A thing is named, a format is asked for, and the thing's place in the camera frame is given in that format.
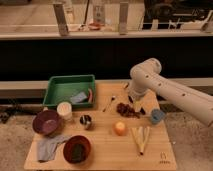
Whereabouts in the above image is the red chili pepper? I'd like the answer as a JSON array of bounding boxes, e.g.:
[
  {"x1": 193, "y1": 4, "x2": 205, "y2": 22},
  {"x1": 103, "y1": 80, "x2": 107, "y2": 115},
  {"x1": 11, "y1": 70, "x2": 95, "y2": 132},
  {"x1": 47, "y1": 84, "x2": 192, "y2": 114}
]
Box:
[{"x1": 88, "y1": 88, "x2": 93, "y2": 103}]

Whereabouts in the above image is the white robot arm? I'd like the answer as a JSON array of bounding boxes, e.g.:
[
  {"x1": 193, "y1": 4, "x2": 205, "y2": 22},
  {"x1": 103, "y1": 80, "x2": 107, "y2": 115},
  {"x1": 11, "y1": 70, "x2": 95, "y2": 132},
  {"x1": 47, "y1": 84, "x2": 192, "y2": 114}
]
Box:
[{"x1": 128, "y1": 58, "x2": 213, "y2": 126}]

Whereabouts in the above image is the orange fruit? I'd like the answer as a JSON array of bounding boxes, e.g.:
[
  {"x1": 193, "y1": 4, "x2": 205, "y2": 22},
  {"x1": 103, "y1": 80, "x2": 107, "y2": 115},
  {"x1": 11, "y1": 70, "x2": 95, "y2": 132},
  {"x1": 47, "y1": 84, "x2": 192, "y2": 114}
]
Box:
[{"x1": 114, "y1": 121, "x2": 126, "y2": 136}]

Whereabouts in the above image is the grey cloth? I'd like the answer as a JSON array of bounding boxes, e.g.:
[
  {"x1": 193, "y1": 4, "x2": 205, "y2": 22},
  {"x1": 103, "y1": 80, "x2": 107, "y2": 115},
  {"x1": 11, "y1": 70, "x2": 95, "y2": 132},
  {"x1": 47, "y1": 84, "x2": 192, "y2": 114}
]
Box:
[{"x1": 37, "y1": 135, "x2": 70, "y2": 162}]

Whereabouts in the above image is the left metal post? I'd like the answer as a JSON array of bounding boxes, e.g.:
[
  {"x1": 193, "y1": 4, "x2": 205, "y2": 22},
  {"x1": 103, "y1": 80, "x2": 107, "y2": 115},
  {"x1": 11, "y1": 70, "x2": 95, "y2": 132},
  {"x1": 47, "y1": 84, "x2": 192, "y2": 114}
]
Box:
[{"x1": 53, "y1": 2, "x2": 69, "y2": 36}]

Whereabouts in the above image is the grey-blue sponge in tray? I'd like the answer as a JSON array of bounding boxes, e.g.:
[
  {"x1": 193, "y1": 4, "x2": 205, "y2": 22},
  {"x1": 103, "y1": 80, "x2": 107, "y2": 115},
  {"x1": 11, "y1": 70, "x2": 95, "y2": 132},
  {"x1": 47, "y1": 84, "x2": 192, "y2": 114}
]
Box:
[{"x1": 70, "y1": 92, "x2": 87, "y2": 104}]

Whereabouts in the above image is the blue cup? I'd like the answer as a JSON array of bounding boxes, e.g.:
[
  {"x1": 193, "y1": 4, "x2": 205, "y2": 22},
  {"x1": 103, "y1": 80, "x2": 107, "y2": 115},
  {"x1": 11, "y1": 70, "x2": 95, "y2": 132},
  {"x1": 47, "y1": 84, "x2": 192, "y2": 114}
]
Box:
[{"x1": 150, "y1": 109, "x2": 165, "y2": 125}]

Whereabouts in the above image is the right metal post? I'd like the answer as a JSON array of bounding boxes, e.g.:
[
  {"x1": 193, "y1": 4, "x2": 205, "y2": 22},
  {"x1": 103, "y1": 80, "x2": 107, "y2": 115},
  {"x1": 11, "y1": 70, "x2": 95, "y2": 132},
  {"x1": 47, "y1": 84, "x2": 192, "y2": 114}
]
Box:
[{"x1": 118, "y1": 2, "x2": 129, "y2": 35}]

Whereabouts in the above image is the white cup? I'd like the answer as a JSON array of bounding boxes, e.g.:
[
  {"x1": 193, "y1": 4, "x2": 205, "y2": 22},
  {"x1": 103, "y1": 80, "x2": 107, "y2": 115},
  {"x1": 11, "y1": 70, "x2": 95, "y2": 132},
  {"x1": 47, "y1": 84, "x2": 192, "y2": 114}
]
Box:
[{"x1": 57, "y1": 102, "x2": 72, "y2": 121}]

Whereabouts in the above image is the green plastic tray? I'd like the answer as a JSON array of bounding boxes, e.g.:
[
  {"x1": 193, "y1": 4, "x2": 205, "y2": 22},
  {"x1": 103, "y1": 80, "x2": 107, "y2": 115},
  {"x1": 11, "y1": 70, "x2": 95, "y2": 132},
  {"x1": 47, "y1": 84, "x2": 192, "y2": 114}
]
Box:
[{"x1": 43, "y1": 75, "x2": 96, "y2": 109}]

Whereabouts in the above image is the metal post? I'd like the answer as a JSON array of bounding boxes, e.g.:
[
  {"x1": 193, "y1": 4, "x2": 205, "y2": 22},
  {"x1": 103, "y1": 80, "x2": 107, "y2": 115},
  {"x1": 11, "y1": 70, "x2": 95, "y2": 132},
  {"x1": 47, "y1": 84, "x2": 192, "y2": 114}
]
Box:
[
  {"x1": 53, "y1": 2, "x2": 69, "y2": 36},
  {"x1": 118, "y1": 2, "x2": 129, "y2": 35}
]

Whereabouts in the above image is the purple bowl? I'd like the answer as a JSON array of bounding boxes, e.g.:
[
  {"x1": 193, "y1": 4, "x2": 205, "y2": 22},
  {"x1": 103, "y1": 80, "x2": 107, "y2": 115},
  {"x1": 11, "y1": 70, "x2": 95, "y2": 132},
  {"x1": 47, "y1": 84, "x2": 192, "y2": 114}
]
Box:
[{"x1": 32, "y1": 110, "x2": 62, "y2": 135}]

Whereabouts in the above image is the metal spoon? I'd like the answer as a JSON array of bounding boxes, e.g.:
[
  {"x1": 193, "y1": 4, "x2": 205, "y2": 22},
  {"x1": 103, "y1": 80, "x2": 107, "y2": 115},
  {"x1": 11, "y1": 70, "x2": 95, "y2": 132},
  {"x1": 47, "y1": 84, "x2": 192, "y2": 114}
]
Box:
[{"x1": 102, "y1": 95, "x2": 116, "y2": 112}]

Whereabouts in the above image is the dark sponge in bowl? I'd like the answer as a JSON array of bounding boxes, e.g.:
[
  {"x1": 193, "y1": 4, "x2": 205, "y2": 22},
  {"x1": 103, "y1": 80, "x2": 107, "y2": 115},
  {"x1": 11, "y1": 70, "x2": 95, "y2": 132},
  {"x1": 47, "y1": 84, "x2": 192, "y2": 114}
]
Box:
[{"x1": 71, "y1": 144, "x2": 85, "y2": 163}]

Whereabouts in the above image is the red-brown bowl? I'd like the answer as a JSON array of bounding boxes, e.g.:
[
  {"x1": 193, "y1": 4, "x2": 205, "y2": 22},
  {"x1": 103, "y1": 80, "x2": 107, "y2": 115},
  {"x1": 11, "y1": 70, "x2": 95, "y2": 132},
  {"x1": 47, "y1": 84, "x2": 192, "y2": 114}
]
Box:
[{"x1": 63, "y1": 135, "x2": 91, "y2": 164}]

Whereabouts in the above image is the small metal cup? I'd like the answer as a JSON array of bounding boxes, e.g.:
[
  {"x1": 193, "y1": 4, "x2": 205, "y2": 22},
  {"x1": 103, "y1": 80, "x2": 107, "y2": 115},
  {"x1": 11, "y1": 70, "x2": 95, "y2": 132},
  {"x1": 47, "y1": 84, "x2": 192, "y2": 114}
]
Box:
[{"x1": 80, "y1": 115, "x2": 92, "y2": 130}]

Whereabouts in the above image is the black vehicle in background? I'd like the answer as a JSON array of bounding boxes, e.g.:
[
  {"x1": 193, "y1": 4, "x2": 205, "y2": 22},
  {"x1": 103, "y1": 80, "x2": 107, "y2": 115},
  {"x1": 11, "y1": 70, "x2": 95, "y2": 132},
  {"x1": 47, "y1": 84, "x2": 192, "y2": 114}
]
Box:
[{"x1": 143, "y1": 0, "x2": 213, "y2": 29}]

